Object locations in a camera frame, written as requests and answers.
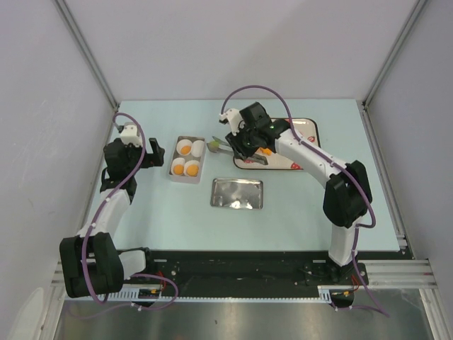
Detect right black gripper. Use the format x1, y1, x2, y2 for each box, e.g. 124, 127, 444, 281
225, 123, 259, 162

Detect metal tongs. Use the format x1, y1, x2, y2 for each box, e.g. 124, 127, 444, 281
210, 136, 251, 163

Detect yellow round waffle cookie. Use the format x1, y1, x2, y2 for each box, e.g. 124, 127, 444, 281
173, 164, 184, 176

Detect green round cookie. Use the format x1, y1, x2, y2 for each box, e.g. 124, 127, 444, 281
207, 141, 219, 152

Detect white rectangular tin box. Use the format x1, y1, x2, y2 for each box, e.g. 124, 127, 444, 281
168, 136, 207, 184

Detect orange sandwich cookie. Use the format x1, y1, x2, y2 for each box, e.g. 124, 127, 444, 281
186, 164, 199, 177

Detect silver tin lid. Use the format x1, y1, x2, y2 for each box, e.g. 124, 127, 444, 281
210, 178, 263, 210

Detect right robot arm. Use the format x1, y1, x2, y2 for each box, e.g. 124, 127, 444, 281
219, 102, 374, 284

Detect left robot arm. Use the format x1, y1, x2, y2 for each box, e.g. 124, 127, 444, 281
59, 137, 165, 298

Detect orange fish cookie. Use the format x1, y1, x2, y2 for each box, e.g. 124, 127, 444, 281
261, 148, 273, 156

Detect white paper cup near left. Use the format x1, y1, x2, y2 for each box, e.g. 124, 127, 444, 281
171, 157, 186, 176

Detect white paper cup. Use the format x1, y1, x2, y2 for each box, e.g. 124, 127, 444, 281
191, 140, 205, 158
171, 157, 186, 176
184, 160, 200, 177
176, 139, 193, 156

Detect white paper cup far left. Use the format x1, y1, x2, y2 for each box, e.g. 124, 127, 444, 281
176, 139, 193, 156

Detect white paper cup near right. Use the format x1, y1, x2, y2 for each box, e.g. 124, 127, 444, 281
184, 160, 200, 177

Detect white paper cup far right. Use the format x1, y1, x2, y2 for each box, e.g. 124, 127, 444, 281
191, 140, 205, 158

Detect strawberry print tray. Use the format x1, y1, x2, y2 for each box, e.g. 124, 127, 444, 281
233, 118, 321, 171

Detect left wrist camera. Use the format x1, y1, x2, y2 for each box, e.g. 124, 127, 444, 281
120, 122, 142, 147

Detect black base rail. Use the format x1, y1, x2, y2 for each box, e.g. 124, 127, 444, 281
127, 250, 368, 298

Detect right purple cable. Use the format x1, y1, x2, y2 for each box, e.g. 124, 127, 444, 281
221, 84, 390, 317

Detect white cable duct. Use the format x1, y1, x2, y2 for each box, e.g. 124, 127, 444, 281
65, 285, 358, 304

